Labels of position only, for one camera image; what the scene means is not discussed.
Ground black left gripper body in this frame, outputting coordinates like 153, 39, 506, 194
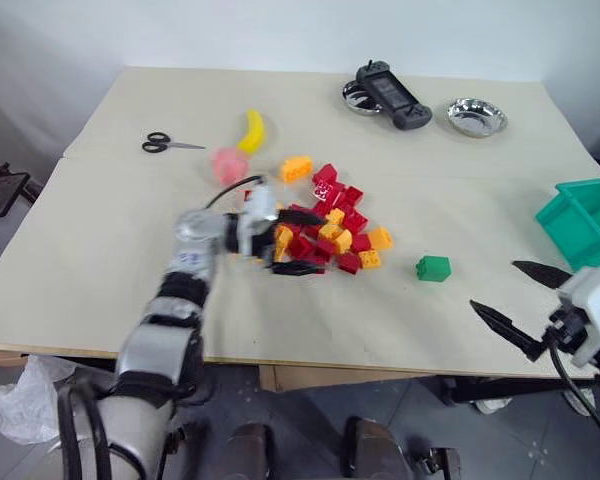
251, 218, 283, 272

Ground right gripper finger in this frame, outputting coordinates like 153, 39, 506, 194
511, 259, 574, 294
469, 298, 551, 363

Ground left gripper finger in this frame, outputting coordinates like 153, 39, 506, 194
278, 208, 329, 226
271, 260, 329, 278

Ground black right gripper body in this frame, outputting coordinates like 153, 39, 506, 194
543, 305, 590, 357

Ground red block with white print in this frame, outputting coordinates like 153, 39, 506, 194
311, 180, 347, 204

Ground teal plastic bin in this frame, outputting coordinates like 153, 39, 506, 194
534, 176, 600, 272

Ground green toy block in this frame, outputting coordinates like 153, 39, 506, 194
414, 254, 453, 283

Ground white shoe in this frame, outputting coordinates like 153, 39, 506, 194
474, 396, 515, 417
561, 386, 597, 417

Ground pink toy fruit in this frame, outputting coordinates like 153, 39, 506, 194
209, 146, 252, 187

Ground yellow toy banana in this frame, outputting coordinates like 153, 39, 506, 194
236, 109, 269, 154

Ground steel bowl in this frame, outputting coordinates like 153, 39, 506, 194
341, 78, 387, 118
446, 97, 509, 139

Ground black handheld controller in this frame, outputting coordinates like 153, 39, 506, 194
354, 59, 434, 132

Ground dark rounded shape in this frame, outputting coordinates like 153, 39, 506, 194
223, 421, 277, 480
341, 416, 414, 480

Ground black metal stand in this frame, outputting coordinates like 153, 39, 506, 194
0, 147, 45, 222

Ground white plastic bag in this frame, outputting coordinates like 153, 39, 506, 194
0, 353, 77, 446

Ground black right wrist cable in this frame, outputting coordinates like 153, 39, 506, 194
546, 339, 600, 459

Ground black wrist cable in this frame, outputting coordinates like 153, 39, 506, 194
203, 173, 266, 210
546, 339, 600, 459

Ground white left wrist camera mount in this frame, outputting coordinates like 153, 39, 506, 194
239, 183, 282, 261

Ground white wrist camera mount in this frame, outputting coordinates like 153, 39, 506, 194
239, 183, 282, 261
554, 266, 600, 367

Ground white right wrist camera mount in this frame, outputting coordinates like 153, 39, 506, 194
554, 266, 600, 367

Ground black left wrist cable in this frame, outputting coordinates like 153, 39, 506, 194
203, 173, 266, 210

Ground black table frame bar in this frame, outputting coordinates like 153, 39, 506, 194
448, 375, 597, 405

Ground black handled scissors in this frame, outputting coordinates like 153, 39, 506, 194
141, 131, 207, 155

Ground black thick cable loop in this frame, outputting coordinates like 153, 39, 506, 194
56, 382, 150, 480

